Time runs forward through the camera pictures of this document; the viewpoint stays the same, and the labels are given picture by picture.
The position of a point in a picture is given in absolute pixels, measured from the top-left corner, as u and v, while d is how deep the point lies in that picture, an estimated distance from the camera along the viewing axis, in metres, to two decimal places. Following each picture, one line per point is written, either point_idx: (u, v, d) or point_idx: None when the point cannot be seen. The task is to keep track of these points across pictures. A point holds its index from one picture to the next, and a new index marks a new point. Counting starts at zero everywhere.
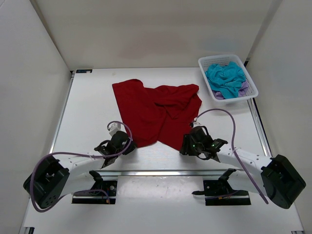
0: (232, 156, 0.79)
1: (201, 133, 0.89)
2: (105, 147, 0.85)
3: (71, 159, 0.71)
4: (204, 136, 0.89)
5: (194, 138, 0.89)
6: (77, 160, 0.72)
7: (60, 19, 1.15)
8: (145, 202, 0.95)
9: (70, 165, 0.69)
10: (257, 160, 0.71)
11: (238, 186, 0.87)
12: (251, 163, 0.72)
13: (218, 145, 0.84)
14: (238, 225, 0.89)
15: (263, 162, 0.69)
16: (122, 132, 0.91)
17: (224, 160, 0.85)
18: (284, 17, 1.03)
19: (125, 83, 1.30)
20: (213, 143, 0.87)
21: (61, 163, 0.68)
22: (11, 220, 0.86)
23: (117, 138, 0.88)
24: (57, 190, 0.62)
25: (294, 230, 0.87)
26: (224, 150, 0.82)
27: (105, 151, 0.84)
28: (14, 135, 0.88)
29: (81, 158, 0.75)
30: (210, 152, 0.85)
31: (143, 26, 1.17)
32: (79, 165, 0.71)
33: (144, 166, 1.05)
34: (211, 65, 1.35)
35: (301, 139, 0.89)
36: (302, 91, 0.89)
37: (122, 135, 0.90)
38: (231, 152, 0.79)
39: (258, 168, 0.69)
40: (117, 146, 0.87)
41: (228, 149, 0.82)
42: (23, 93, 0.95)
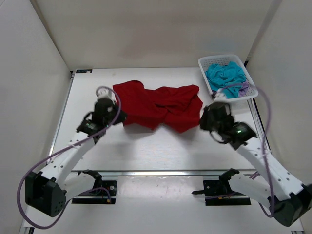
0: (260, 160, 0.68)
1: (222, 112, 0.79)
2: (89, 123, 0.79)
3: (55, 163, 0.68)
4: (226, 116, 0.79)
5: (212, 113, 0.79)
6: (61, 160, 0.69)
7: (60, 19, 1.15)
8: (145, 202, 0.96)
9: (55, 170, 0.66)
10: (287, 180, 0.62)
11: (238, 189, 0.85)
12: (279, 180, 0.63)
13: (244, 132, 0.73)
14: (238, 224, 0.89)
15: (292, 187, 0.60)
16: (105, 99, 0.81)
17: (242, 152, 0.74)
18: (284, 17, 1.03)
19: (126, 85, 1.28)
20: (237, 127, 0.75)
21: (45, 173, 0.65)
22: (11, 220, 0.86)
23: (99, 107, 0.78)
24: (57, 198, 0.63)
25: (294, 230, 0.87)
26: (251, 147, 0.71)
27: (89, 126, 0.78)
28: (14, 135, 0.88)
29: (64, 153, 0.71)
30: (230, 137, 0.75)
31: (143, 26, 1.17)
32: (66, 164, 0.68)
33: (144, 166, 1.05)
34: (211, 65, 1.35)
35: (300, 139, 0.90)
36: (302, 91, 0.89)
37: (104, 101, 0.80)
38: (260, 156, 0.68)
39: (285, 193, 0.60)
40: (101, 116, 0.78)
41: (256, 148, 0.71)
42: (23, 93, 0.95)
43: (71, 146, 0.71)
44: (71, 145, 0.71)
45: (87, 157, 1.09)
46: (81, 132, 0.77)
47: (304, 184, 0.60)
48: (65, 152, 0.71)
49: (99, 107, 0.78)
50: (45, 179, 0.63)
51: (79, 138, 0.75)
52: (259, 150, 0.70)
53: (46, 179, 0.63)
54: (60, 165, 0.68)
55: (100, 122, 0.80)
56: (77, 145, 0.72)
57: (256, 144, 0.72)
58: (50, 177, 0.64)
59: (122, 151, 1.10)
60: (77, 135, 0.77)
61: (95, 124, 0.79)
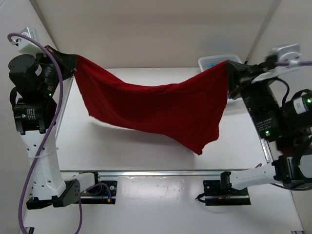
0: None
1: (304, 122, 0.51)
2: (25, 111, 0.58)
3: (40, 183, 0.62)
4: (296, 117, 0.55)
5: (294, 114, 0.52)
6: (41, 177, 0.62)
7: (60, 18, 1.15)
8: (145, 202, 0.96)
9: (48, 188, 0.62)
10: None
11: (238, 186, 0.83)
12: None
13: None
14: (238, 225, 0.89)
15: None
16: (20, 61, 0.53)
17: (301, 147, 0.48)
18: (284, 17, 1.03)
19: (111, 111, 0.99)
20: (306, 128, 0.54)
21: (42, 196, 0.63)
22: (11, 220, 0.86)
23: (22, 80, 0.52)
24: (69, 198, 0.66)
25: (294, 230, 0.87)
26: None
27: (28, 115, 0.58)
28: (14, 135, 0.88)
29: (37, 168, 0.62)
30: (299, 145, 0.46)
31: (143, 26, 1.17)
32: (50, 177, 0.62)
33: (144, 166, 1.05)
34: (211, 65, 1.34)
35: None
36: None
37: (21, 66, 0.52)
38: None
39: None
40: (33, 88, 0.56)
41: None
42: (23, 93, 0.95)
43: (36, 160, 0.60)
44: (35, 158, 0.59)
45: (87, 158, 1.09)
46: (31, 132, 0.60)
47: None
48: (38, 167, 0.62)
49: (24, 79, 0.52)
50: (47, 200, 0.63)
51: (37, 142, 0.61)
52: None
53: (48, 199, 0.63)
54: (48, 181, 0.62)
55: (37, 95, 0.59)
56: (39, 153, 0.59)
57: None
58: (49, 197, 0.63)
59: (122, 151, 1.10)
60: (29, 138, 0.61)
61: (32, 106, 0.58)
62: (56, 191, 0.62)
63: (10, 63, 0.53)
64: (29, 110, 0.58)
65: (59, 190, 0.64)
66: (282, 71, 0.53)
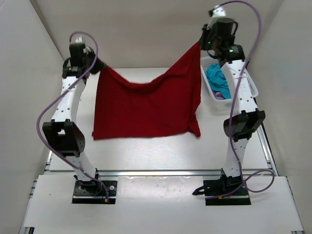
0: (234, 80, 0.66)
1: (225, 28, 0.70)
2: (71, 67, 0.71)
3: (61, 107, 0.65)
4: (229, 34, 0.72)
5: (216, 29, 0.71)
6: (64, 103, 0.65)
7: (60, 19, 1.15)
8: (145, 202, 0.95)
9: (66, 113, 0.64)
10: (247, 102, 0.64)
11: (227, 167, 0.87)
12: (240, 100, 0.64)
13: (233, 54, 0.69)
14: (238, 225, 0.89)
15: (246, 107, 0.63)
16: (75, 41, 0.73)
17: (223, 71, 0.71)
18: (284, 17, 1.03)
19: (119, 119, 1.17)
20: (232, 48, 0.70)
21: (57, 119, 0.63)
22: (11, 220, 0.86)
23: (75, 48, 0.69)
24: (79, 134, 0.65)
25: (293, 230, 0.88)
26: (234, 66, 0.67)
27: (72, 69, 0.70)
28: (14, 135, 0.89)
29: (62, 98, 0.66)
30: (221, 53, 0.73)
31: (144, 26, 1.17)
32: (70, 105, 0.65)
33: (144, 166, 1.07)
34: (211, 65, 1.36)
35: (300, 139, 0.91)
36: (302, 92, 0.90)
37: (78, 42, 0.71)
38: (235, 74, 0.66)
39: (238, 110, 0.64)
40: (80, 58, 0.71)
41: (236, 68, 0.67)
42: (22, 94, 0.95)
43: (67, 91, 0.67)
44: (67, 89, 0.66)
45: (88, 158, 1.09)
46: (69, 77, 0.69)
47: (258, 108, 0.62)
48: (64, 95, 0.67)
49: (77, 49, 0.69)
50: (60, 123, 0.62)
51: (71, 82, 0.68)
52: (239, 71, 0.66)
53: (62, 122, 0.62)
54: (67, 108, 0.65)
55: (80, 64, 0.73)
56: (72, 87, 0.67)
57: (240, 65, 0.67)
58: (64, 120, 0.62)
59: (123, 151, 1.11)
60: (67, 80, 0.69)
61: (77, 66, 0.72)
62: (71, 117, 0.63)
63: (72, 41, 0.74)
64: (76, 68, 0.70)
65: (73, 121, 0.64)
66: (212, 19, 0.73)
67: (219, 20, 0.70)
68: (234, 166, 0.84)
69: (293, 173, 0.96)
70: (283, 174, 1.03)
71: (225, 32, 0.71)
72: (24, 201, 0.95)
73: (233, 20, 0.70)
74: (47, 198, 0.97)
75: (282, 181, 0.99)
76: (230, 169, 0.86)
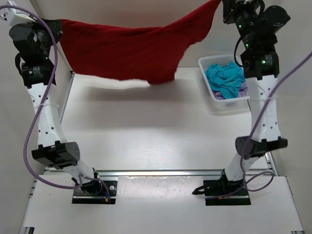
0: (260, 101, 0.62)
1: (269, 31, 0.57)
2: (30, 69, 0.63)
3: (44, 129, 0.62)
4: (270, 39, 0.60)
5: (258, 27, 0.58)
6: (44, 123, 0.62)
7: (60, 19, 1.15)
8: (145, 202, 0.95)
9: (52, 134, 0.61)
10: (270, 129, 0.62)
11: (230, 170, 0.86)
12: (263, 125, 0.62)
13: (265, 67, 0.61)
14: (237, 225, 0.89)
15: (268, 135, 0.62)
16: (17, 29, 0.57)
17: (248, 82, 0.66)
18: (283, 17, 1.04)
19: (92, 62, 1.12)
20: (265, 58, 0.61)
21: (46, 143, 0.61)
22: (11, 220, 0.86)
23: (25, 46, 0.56)
24: (71, 149, 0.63)
25: (294, 230, 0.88)
26: (263, 84, 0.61)
27: (34, 72, 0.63)
28: (14, 135, 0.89)
29: (41, 116, 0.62)
30: (250, 62, 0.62)
31: (143, 26, 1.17)
32: (53, 123, 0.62)
33: (144, 166, 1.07)
34: (211, 65, 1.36)
35: (300, 139, 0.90)
36: (301, 91, 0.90)
37: (22, 34, 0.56)
38: (263, 94, 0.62)
39: (258, 137, 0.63)
40: (34, 52, 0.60)
41: (265, 88, 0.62)
42: (22, 94, 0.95)
43: (42, 107, 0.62)
44: (40, 105, 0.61)
45: (87, 157, 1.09)
46: (34, 86, 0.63)
47: (281, 137, 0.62)
48: (42, 113, 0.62)
49: (28, 45, 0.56)
50: (49, 146, 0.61)
51: (41, 92, 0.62)
52: (268, 91, 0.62)
53: (51, 146, 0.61)
54: (51, 127, 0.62)
55: (37, 59, 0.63)
56: (44, 101, 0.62)
57: (269, 83, 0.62)
58: (53, 143, 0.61)
59: (123, 151, 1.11)
60: (34, 90, 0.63)
61: (37, 65, 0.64)
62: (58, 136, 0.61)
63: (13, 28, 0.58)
64: (37, 69, 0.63)
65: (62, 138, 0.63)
66: None
67: (266, 19, 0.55)
68: (237, 174, 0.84)
69: (293, 173, 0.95)
70: (283, 174, 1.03)
71: (270, 34, 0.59)
72: (24, 201, 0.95)
73: (284, 24, 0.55)
74: (47, 198, 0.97)
75: (281, 180, 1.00)
76: (233, 175, 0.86)
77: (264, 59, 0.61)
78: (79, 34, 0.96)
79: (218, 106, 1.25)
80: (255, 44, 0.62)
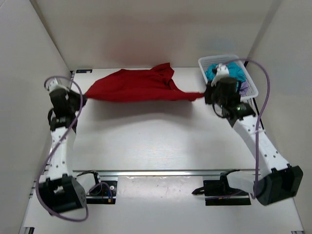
0: (251, 135, 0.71)
1: (230, 89, 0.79)
2: (58, 119, 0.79)
3: (55, 163, 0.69)
4: (235, 94, 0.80)
5: (222, 89, 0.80)
6: (57, 158, 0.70)
7: (60, 19, 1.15)
8: (145, 202, 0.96)
9: (62, 168, 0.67)
10: (274, 158, 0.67)
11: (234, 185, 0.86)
12: (265, 156, 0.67)
13: (243, 112, 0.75)
14: (237, 225, 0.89)
15: (275, 164, 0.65)
16: (56, 89, 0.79)
17: (237, 128, 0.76)
18: (284, 17, 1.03)
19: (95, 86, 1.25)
20: (240, 106, 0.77)
21: (53, 176, 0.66)
22: (11, 220, 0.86)
23: (57, 100, 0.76)
24: (79, 189, 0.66)
25: (294, 230, 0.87)
26: (247, 121, 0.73)
27: (60, 121, 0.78)
28: (14, 135, 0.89)
29: (56, 153, 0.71)
30: (230, 113, 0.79)
31: (143, 26, 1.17)
32: (65, 158, 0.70)
33: (144, 166, 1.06)
34: (211, 65, 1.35)
35: (300, 139, 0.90)
36: (301, 92, 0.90)
37: (58, 92, 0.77)
38: (252, 130, 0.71)
39: (267, 169, 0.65)
40: (64, 107, 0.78)
41: (250, 125, 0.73)
42: (22, 95, 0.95)
43: (59, 144, 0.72)
44: (59, 142, 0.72)
45: (87, 158, 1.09)
46: (57, 129, 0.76)
47: (289, 164, 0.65)
48: (57, 150, 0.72)
49: (59, 99, 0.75)
50: (57, 179, 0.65)
51: (61, 133, 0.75)
52: (253, 127, 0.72)
53: (58, 179, 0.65)
54: (62, 162, 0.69)
55: (66, 112, 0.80)
56: (63, 139, 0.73)
57: (252, 121, 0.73)
58: (60, 175, 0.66)
59: (123, 151, 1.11)
60: (57, 132, 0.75)
61: (64, 116, 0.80)
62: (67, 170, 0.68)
63: (51, 90, 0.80)
64: (63, 120, 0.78)
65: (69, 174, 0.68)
66: (217, 76, 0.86)
67: (223, 83, 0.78)
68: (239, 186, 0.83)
69: None
70: None
71: (233, 91, 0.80)
72: (24, 201, 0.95)
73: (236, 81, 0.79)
74: None
75: None
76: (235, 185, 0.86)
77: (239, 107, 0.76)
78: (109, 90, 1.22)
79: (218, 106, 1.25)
80: (228, 101, 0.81)
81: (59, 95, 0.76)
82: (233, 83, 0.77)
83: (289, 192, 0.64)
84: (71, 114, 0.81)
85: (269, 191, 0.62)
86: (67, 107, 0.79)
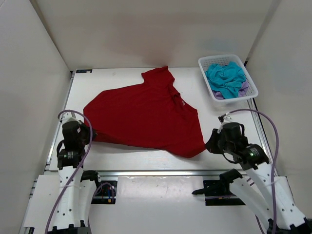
0: (267, 187, 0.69)
1: (236, 133, 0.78)
2: (66, 153, 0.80)
3: (62, 210, 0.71)
4: (241, 137, 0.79)
5: (226, 134, 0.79)
6: (64, 205, 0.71)
7: (60, 19, 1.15)
8: (145, 202, 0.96)
9: (68, 218, 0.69)
10: (291, 212, 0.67)
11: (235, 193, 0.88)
12: (282, 210, 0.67)
13: (256, 156, 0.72)
14: (237, 225, 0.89)
15: (295, 219, 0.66)
16: (68, 123, 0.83)
17: (249, 174, 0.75)
18: (283, 17, 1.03)
19: (95, 112, 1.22)
20: (250, 149, 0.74)
21: (60, 225, 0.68)
22: (11, 220, 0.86)
23: (68, 133, 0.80)
24: None
25: None
26: (261, 171, 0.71)
27: (68, 156, 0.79)
28: (14, 135, 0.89)
29: (63, 198, 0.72)
30: (242, 157, 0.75)
31: (143, 25, 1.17)
32: (71, 204, 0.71)
33: (144, 166, 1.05)
34: (211, 65, 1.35)
35: (300, 139, 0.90)
36: (301, 91, 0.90)
37: (69, 126, 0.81)
38: (268, 182, 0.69)
39: (285, 224, 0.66)
40: (74, 139, 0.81)
41: (265, 175, 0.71)
42: (23, 95, 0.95)
43: (65, 188, 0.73)
44: (65, 186, 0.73)
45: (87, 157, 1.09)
46: (65, 167, 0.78)
47: (306, 218, 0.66)
48: (64, 195, 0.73)
49: (70, 132, 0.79)
50: (63, 229, 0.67)
51: (68, 174, 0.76)
52: (268, 177, 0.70)
53: (65, 228, 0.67)
54: (68, 209, 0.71)
55: (75, 146, 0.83)
56: (69, 183, 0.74)
57: (266, 169, 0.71)
58: (67, 225, 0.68)
59: (123, 151, 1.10)
60: (64, 172, 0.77)
61: (71, 151, 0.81)
62: (73, 220, 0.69)
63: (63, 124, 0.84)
64: (71, 154, 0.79)
65: (76, 222, 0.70)
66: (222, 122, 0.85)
67: (226, 127, 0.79)
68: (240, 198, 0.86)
69: (293, 173, 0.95)
70: (283, 174, 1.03)
71: (240, 134, 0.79)
72: (24, 201, 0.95)
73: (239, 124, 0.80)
74: (47, 198, 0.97)
75: (281, 181, 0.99)
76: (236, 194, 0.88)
77: (250, 151, 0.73)
78: (109, 125, 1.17)
79: (219, 106, 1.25)
80: (237, 144, 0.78)
81: (70, 127, 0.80)
82: (236, 127, 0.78)
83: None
84: (79, 147, 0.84)
85: None
86: (77, 142, 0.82)
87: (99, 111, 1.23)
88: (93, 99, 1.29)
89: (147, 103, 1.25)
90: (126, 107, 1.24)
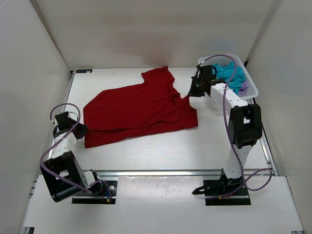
0: (221, 92, 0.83)
1: (207, 69, 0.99)
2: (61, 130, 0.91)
3: (58, 149, 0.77)
4: (210, 74, 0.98)
5: (200, 71, 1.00)
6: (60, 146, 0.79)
7: (60, 20, 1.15)
8: (145, 202, 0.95)
9: (62, 150, 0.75)
10: (237, 101, 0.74)
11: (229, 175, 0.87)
12: (230, 101, 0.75)
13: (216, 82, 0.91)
14: (237, 225, 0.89)
15: (240, 104, 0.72)
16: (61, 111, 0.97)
17: (213, 95, 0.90)
18: (284, 17, 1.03)
19: (94, 112, 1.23)
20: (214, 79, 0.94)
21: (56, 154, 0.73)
22: (11, 220, 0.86)
23: (62, 117, 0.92)
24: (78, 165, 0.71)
25: (294, 230, 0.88)
26: (218, 87, 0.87)
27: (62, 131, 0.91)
28: (14, 135, 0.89)
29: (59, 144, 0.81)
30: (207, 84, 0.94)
31: (143, 26, 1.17)
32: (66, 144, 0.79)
33: (144, 166, 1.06)
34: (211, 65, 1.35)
35: (301, 139, 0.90)
36: (302, 92, 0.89)
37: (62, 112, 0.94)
38: (222, 89, 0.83)
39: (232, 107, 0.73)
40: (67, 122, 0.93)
41: (221, 87, 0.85)
42: (23, 95, 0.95)
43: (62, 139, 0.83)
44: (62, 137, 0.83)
45: (87, 158, 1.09)
46: (59, 135, 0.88)
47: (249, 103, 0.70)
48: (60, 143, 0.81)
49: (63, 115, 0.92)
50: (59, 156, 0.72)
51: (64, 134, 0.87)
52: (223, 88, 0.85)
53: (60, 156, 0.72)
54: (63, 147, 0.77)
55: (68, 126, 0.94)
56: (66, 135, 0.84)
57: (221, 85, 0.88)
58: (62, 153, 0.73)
59: (123, 151, 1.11)
60: (60, 135, 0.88)
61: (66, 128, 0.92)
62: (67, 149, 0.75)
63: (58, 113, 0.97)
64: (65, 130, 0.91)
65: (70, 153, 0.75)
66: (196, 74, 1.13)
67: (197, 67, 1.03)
68: (235, 169, 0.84)
69: (293, 173, 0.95)
70: (283, 174, 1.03)
71: (210, 71, 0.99)
72: (23, 201, 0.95)
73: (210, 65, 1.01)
74: (47, 198, 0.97)
75: (282, 181, 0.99)
76: (231, 172, 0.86)
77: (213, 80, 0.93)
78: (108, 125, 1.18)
79: (218, 106, 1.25)
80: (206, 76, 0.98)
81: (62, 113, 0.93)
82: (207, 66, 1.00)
83: (254, 128, 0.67)
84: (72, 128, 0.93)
85: (236, 123, 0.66)
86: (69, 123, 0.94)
87: (99, 111, 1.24)
88: (93, 99, 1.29)
89: (144, 99, 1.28)
90: (125, 106, 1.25)
